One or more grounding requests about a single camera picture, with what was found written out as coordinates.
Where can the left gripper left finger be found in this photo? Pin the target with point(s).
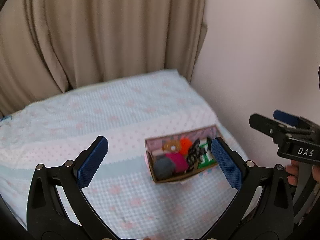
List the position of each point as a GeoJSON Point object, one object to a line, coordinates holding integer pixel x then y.
{"type": "Point", "coordinates": [57, 208]}

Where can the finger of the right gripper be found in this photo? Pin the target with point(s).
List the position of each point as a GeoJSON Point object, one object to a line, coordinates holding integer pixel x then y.
{"type": "Point", "coordinates": [268, 126]}
{"type": "Point", "coordinates": [292, 123]}

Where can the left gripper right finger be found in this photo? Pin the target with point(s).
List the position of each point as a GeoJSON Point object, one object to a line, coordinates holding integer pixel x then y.
{"type": "Point", "coordinates": [262, 207]}

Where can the green snack packet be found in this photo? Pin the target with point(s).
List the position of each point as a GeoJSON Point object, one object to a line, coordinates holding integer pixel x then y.
{"type": "Point", "coordinates": [206, 158]}

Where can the black printed fabric scarf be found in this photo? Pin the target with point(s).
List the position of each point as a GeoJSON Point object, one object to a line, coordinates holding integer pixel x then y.
{"type": "Point", "coordinates": [194, 153]}

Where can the orange fluffy pom-pom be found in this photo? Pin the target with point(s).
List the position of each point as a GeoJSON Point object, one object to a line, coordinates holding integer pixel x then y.
{"type": "Point", "coordinates": [185, 144]}

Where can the grey fuzzy scrunchie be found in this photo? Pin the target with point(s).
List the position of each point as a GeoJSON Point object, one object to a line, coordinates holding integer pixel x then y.
{"type": "Point", "coordinates": [163, 168]}

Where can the magenta soft pouch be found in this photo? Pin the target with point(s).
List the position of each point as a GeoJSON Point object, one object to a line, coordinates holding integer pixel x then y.
{"type": "Point", "coordinates": [179, 162]}

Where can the person's right hand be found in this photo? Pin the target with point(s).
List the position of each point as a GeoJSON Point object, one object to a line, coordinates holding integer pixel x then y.
{"type": "Point", "coordinates": [293, 171]}

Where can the brown bear hair clip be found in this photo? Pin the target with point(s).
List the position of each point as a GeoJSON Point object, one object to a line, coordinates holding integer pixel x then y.
{"type": "Point", "coordinates": [171, 146]}

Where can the pink cardboard box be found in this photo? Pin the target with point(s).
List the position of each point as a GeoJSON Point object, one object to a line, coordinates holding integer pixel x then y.
{"type": "Point", "coordinates": [153, 147]}

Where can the light blue patterned blanket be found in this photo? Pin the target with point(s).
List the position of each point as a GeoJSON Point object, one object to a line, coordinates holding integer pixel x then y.
{"type": "Point", "coordinates": [126, 112]}

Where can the beige curtain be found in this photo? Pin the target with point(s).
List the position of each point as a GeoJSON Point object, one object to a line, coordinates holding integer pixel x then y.
{"type": "Point", "coordinates": [49, 47]}

